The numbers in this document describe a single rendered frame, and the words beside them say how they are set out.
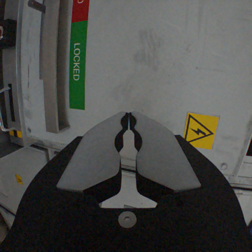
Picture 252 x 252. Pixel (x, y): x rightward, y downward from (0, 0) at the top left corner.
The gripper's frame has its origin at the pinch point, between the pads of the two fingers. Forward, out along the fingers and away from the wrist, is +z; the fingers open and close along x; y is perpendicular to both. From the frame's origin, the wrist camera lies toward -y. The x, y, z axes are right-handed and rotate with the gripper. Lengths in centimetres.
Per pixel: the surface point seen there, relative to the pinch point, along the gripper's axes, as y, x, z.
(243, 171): 28.0, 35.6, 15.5
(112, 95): 3.0, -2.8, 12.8
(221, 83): -0.3, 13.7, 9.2
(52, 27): -8.8, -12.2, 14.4
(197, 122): 5.8, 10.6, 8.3
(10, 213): 99, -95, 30
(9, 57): -5.3, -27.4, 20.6
